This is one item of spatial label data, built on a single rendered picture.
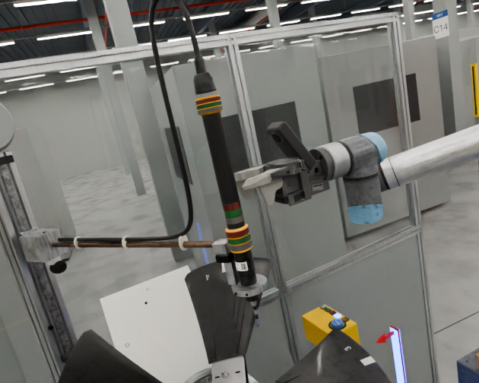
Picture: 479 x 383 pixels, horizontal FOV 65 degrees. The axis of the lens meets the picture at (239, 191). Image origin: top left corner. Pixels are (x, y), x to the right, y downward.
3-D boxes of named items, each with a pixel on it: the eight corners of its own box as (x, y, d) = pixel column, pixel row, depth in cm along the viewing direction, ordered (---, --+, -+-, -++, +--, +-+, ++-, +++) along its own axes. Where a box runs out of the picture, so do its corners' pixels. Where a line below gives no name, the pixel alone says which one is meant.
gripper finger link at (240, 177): (226, 207, 74) (271, 196, 75) (219, 178, 73) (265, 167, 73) (225, 203, 77) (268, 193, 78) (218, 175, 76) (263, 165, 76)
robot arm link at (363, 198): (384, 208, 90) (378, 163, 88) (385, 225, 80) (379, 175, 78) (350, 211, 93) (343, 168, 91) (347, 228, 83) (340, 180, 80)
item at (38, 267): (61, 362, 112) (-13, 159, 98) (75, 351, 116) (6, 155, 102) (67, 363, 110) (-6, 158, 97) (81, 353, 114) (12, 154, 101)
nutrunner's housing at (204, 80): (239, 303, 73) (182, 59, 63) (248, 293, 76) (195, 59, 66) (257, 305, 71) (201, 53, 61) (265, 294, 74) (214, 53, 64)
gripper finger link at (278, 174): (278, 182, 65) (305, 169, 72) (277, 173, 65) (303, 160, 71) (258, 182, 69) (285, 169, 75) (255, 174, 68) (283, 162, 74)
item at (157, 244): (52, 248, 99) (50, 243, 99) (57, 245, 101) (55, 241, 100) (223, 249, 72) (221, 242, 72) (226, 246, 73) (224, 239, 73)
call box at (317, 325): (306, 342, 129) (300, 314, 126) (329, 329, 133) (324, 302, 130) (337, 366, 114) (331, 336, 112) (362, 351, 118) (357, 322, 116)
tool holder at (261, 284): (217, 295, 72) (205, 248, 70) (234, 277, 78) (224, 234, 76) (258, 299, 68) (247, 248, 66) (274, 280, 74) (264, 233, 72)
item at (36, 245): (24, 264, 103) (14, 235, 101) (47, 253, 109) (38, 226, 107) (47, 264, 98) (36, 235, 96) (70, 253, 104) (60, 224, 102)
